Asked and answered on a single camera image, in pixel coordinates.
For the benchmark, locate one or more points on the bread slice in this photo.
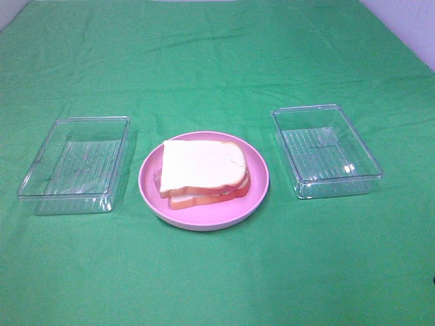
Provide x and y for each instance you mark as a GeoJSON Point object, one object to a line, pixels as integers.
{"type": "Point", "coordinates": [190, 200]}
{"type": "Point", "coordinates": [202, 168]}

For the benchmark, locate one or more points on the bacon strip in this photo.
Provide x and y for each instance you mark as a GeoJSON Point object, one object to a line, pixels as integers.
{"type": "Point", "coordinates": [157, 178]}

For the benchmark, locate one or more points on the pink round plate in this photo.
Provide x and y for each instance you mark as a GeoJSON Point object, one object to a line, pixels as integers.
{"type": "Point", "coordinates": [212, 216]}

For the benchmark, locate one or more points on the clear right plastic tray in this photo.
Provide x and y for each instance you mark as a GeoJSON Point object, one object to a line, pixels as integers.
{"type": "Point", "coordinates": [325, 154]}

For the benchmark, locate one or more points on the clear plastic tray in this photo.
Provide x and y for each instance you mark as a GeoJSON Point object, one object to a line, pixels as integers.
{"type": "Point", "coordinates": [79, 167]}
{"type": "Point", "coordinates": [325, 154]}

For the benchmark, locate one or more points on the clear left plastic tray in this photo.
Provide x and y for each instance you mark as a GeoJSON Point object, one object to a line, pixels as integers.
{"type": "Point", "coordinates": [79, 167]}

